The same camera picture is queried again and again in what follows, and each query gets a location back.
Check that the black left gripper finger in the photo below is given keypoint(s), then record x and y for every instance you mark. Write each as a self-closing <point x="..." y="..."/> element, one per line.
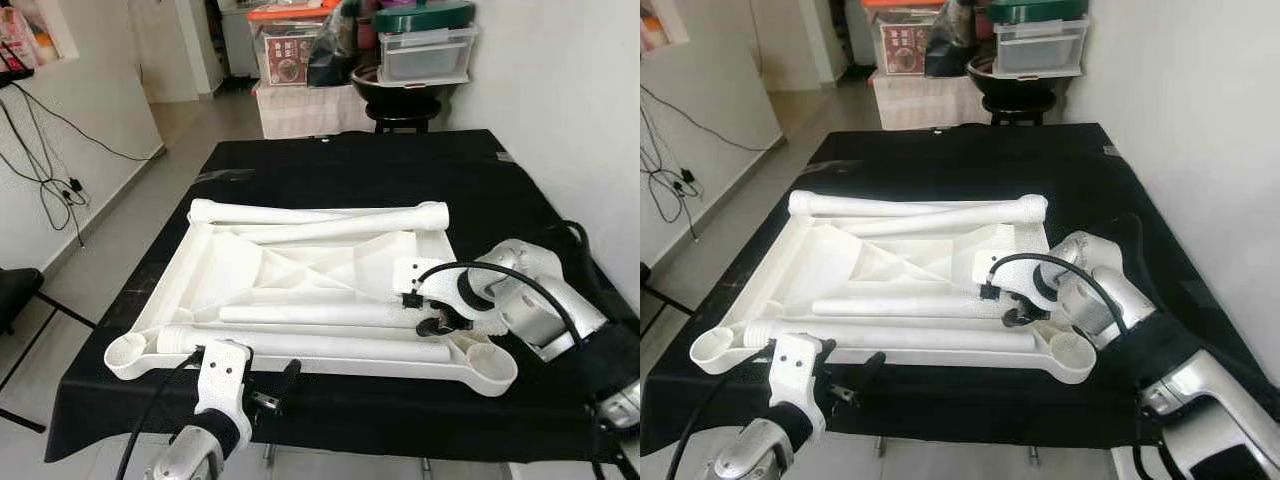
<point x="871" y="368"/>
<point x="289" y="375"/>

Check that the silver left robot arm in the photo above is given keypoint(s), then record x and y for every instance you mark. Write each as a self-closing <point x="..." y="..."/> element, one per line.
<point x="745" y="455"/>
<point x="185" y="462"/>

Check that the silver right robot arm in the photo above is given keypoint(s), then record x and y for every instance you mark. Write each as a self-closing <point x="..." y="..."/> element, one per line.
<point x="1100" y="300"/>
<point x="530" y="300"/>

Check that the white plastic children table top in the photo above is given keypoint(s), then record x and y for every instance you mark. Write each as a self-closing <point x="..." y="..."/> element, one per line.
<point x="900" y="265"/>
<point x="300" y="270"/>

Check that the black round stool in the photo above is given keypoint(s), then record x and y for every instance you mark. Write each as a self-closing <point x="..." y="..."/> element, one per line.
<point x="400" y="122"/>
<point x="1020" y="115"/>

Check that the black folding chair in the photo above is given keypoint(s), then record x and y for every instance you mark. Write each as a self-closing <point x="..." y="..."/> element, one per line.
<point x="644" y="275"/>
<point x="18" y="295"/>

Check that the white patterned cloth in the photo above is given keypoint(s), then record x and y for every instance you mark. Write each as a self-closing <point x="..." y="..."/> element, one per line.
<point x="310" y="112"/>
<point x="925" y="105"/>

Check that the black round basin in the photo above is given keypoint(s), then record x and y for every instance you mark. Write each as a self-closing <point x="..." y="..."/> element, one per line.
<point x="1010" y="82"/>
<point x="395" y="90"/>

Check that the clear plastic storage box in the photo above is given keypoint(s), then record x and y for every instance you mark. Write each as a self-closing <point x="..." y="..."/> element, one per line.
<point x="1040" y="52"/>
<point x="425" y="60"/>

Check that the small black power adapter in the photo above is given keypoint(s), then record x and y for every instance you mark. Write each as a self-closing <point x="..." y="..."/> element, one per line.
<point x="688" y="176"/>
<point x="75" y="187"/>

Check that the black bag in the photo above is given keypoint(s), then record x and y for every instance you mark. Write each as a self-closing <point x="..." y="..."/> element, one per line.
<point x="955" y="45"/>
<point x="335" y="55"/>

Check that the green round lid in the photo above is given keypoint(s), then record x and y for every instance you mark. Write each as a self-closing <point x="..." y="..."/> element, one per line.
<point x="1040" y="10"/>
<point x="425" y="15"/>

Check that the colourful packaged goods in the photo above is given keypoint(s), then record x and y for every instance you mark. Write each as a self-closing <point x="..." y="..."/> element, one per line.
<point x="660" y="30"/>
<point x="20" y="40"/>

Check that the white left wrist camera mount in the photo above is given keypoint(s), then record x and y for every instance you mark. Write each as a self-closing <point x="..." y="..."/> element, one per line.
<point x="797" y="375"/>
<point x="222" y="380"/>

